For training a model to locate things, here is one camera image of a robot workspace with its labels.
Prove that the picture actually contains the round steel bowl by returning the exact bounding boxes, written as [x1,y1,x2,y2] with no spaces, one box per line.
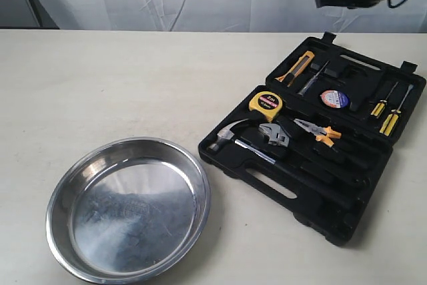
[45,137,211,284]

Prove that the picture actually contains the yellow black screwdriver left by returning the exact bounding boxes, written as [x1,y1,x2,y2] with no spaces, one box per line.
[370,81,399,119]

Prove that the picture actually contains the yellow black screwdriver right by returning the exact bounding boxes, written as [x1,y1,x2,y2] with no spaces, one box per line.
[380,84,414,137]

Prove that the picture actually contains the adjustable steel wrench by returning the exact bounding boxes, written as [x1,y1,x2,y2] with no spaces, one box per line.
[258,123,290,148]

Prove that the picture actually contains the white backdrop curtain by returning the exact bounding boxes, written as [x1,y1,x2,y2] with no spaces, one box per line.
[39,0,426,33]

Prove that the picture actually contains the claw hammer black handle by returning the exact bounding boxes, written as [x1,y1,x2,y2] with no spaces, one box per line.
[208,119,353,209]

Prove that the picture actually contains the yellow handled pliers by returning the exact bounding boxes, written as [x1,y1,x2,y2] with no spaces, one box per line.
[294,119,342,148]

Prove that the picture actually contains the yellow utility knife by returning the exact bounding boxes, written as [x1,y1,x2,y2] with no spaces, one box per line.
[275,51,315,87]

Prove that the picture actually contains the yellow black screwdriver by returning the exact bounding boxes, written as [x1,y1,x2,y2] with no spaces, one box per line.
[370,81,399,119]
[380,84,414,137]

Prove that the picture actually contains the yellow tape measure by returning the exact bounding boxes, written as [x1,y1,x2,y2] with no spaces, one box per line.
[248,91,284,123]

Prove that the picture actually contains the black plastic tool case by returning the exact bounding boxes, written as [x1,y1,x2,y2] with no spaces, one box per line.
[198,32,426,246]

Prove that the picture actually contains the clear tester screwdriver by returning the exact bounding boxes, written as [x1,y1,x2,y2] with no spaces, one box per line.
[298,61,329,96]

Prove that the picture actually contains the electrical tape roll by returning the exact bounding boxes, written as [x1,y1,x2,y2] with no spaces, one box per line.
[320,89,350,109]

